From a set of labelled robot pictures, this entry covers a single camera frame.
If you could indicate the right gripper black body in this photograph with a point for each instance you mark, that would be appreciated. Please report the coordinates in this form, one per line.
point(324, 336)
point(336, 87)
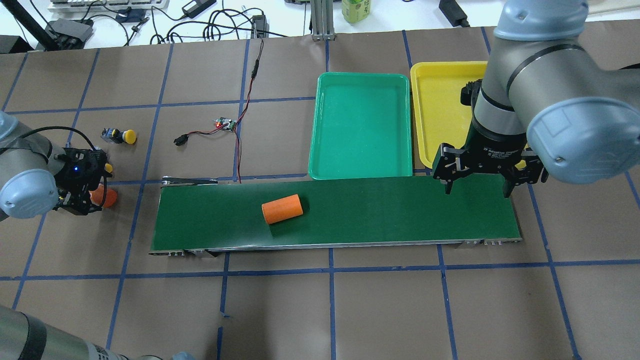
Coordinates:
point(492, 146)

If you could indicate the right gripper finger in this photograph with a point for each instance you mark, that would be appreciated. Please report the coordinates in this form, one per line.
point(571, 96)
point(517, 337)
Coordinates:
point(448, 184)
point(509, 185)

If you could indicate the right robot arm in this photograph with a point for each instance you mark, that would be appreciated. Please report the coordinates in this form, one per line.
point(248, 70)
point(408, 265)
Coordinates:
point(543, 107)

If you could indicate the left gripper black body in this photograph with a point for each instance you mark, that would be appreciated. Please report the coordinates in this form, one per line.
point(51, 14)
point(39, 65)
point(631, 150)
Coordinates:
point(75, 204)

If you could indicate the green tea bottle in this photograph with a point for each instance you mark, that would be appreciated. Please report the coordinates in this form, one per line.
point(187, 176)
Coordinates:
point(354, 11)

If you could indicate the aluminium frame post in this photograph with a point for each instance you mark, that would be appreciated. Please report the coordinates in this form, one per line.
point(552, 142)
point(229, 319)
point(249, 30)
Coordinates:
point(322, 20)

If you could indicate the green plastic tray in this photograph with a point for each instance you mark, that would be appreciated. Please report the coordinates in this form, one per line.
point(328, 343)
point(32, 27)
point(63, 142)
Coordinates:
point(361, 127)

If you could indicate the motor speed controller board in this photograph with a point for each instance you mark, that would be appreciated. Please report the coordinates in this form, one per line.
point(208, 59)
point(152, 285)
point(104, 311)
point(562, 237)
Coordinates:
point(225, 124)

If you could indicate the orange cylinder with 4680 text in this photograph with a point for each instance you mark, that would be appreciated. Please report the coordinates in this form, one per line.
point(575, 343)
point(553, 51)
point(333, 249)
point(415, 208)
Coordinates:
point(103, 196)

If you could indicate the black power adapter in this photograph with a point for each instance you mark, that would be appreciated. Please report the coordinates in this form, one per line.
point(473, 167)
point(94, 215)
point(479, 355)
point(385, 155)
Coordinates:
point(453, 13)

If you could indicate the green conveyor belt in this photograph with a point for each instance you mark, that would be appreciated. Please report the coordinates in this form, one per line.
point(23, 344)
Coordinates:
point(341, 213)

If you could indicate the yellow plastic tray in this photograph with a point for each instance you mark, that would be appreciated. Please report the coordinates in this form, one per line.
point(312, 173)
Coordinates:
point(439, 115)

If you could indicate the plain orange cylinder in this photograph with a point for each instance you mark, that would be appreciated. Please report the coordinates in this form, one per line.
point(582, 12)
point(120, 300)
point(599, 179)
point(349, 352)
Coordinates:
point(282, 209)

